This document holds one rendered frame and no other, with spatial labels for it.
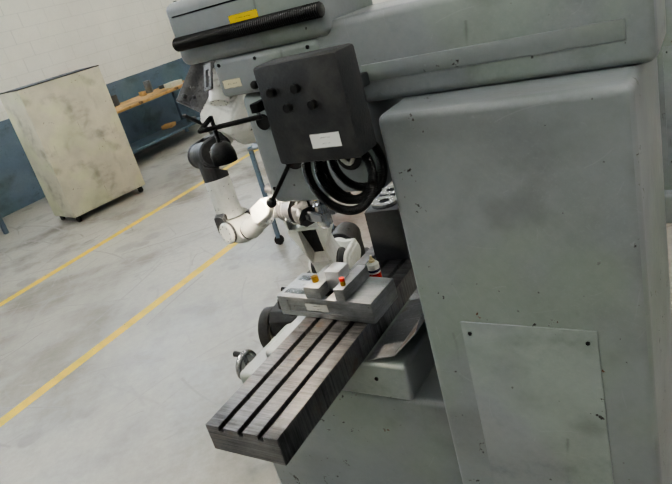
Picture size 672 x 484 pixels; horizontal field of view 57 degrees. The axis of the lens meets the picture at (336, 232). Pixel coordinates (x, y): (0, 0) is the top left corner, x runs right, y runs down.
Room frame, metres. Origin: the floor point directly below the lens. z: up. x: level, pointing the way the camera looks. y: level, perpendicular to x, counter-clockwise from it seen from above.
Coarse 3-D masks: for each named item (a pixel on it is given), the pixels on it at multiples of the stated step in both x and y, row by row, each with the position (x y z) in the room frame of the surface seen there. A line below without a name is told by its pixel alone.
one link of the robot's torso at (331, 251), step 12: (288, 228) 2.44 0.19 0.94; (300, 228) 2.42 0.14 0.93; (312, 228) 2.40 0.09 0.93; (300, 240) 2.43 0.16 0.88; (312, 240) 2.47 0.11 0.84; (324, 240) 2.39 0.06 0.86; (312, 252) 2.50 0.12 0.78; (324, 252) 2.49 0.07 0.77; (336, 252) 2.50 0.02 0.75; (312, 264) 2.51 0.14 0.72; (324, 264) 2.46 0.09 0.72
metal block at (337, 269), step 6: (336, 264) 1.70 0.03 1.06; (342, 264) 1.69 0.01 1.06; (330, 270) 1.67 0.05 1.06; (336, 270) 1.66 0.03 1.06; (342, 270) 1.67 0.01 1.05; (348, 270) 1.69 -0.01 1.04; (330, 276) 1.67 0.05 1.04; (336, 276) 1.65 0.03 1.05; (342, 276) 1.66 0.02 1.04; (330, 282) 1.67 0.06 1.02; (336, 282) 1.66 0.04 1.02; (330, 288) 1.68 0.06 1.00
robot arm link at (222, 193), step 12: (216, 180) 2.06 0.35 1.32; (228, 180) 2.08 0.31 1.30; (216, 192) 2.06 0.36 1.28; (228, 192) 2.07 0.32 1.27; (216, 204) 2.06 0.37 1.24; (228, 204) 2.05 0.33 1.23; (216, 216) 2.06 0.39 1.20; (228, 216) 2.04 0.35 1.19; (228, 228) 2.00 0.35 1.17; (228, 240) 2.01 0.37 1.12
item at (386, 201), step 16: (384, 192) 2.05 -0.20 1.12; (368, 208) 1.98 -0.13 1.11; (384, 208) 1.93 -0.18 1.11; (368, 224) 1.94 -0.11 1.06; (384, 224) 1.92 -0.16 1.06; (400, 224) 1.90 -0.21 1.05; (384, 240) 1.92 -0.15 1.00; (400, 240) 1.90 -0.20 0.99; (384, 256) 1.93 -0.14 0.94; (400, 256) 1.91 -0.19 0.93
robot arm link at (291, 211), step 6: (282, 204) 1.79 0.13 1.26; (288, 204) 1.77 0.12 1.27; (294, 204) 1.77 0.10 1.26; (300, 204) 1.75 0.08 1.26; (306, 204) 1.73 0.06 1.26; (282, 210) 1.78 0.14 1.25; (288, 210) 1.76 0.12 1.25; (294, 210) 1.73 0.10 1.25; (300, 210) 1.70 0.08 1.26; (306, 210) 1.70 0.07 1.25; (312, 210) 1.71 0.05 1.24; (282, 216) 1.79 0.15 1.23; (288, 216) 1.76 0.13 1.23; (294, 216) 1.73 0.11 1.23; (300, 216) 1.69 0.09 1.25; (294, 222) 1.77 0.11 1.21; (300, 222) 1.69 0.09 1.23; (306, 222) 1.70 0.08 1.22; (312, 222) 1.71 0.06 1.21
